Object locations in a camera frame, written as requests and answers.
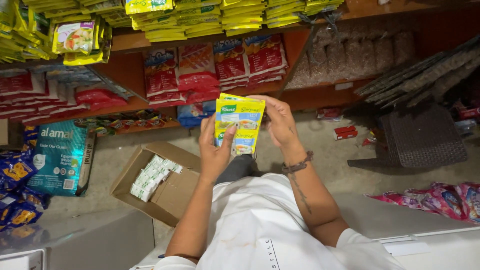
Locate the person's right hand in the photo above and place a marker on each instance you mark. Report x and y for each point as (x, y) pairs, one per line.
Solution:
(283, 123)

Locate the person's left hand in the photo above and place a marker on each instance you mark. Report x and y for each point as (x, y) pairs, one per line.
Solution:
(212, 157)

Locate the yellow seasoning packet strip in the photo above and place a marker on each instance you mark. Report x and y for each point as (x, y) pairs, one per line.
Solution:
(240, 116)

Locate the person's grey trousers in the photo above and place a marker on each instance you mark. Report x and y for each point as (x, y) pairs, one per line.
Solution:
(238, 168)

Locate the red packet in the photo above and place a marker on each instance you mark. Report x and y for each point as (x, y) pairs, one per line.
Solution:
(328, 113)

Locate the blue plastic bag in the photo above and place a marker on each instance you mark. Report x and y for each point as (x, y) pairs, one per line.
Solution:
(193, 112)

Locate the open brown cardboard box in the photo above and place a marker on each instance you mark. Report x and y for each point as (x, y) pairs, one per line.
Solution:
(176, 195)

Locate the small red box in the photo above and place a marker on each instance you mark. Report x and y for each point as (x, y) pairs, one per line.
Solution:
(345, 132)

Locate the row of small white-green packets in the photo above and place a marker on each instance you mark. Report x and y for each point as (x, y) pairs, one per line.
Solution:
(150, 178)

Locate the person's white shirt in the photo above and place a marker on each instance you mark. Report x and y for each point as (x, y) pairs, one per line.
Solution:
(258, 228)

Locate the small red wrapper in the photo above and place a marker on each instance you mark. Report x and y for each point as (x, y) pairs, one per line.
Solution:
(369, 139)

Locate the wooden shelf with packaged goods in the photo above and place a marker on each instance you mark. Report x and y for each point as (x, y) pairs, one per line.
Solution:
(180, 67)

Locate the dark wicker chair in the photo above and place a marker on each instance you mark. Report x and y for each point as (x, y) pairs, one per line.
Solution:
(420, 138)

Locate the stack of dark grain packets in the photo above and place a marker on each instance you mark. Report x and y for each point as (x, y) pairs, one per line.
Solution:
(423, 75)

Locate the teal bean sack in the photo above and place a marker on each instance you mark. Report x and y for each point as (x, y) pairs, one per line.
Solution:
(58, 157)

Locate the white chest freezer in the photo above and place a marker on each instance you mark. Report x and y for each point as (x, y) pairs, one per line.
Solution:
(412, 232)

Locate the heap of pink packets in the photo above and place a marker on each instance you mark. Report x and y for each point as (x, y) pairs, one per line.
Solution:
(438, 200)

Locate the heap of blue snack packets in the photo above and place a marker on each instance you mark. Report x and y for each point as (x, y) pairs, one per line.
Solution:
(17, 187)

